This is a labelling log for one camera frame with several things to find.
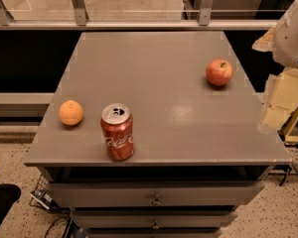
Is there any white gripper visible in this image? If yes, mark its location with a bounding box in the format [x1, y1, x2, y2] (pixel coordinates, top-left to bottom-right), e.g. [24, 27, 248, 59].
[252, 4, 298, 134]

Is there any red apple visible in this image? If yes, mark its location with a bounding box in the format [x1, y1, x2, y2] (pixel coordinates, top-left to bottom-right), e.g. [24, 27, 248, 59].
[206, 59, 233, 86]

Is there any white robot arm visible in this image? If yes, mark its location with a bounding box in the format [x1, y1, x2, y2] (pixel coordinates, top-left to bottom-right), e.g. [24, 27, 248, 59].
[252, 0, 298, 133]

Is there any grey drawer cabinet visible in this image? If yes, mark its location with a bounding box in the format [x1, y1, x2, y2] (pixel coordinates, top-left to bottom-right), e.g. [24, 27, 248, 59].
[26, 32, 290, 238]

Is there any red cola can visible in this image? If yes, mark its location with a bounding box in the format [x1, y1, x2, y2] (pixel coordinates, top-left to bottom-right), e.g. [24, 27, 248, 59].
[100, 103, 134, 161]

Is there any orange fruit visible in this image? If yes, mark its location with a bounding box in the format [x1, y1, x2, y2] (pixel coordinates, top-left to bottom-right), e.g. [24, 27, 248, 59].
[59, 100, 83, 126]

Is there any metal railing with glass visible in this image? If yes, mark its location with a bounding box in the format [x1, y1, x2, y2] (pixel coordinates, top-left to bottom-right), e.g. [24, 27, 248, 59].
[0, 0, 294, 31]

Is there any black chair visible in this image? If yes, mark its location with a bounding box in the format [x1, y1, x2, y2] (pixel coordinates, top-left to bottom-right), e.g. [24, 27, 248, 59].
[0, 183, 21, 225]

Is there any yellow frame stand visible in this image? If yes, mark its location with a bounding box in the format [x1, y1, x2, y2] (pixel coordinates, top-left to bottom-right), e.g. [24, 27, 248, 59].
[281, 107, 298, 143]

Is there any wire basket with cables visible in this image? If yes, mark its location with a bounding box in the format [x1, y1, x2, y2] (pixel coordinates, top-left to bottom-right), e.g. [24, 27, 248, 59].
[29, 176, 87, 238]

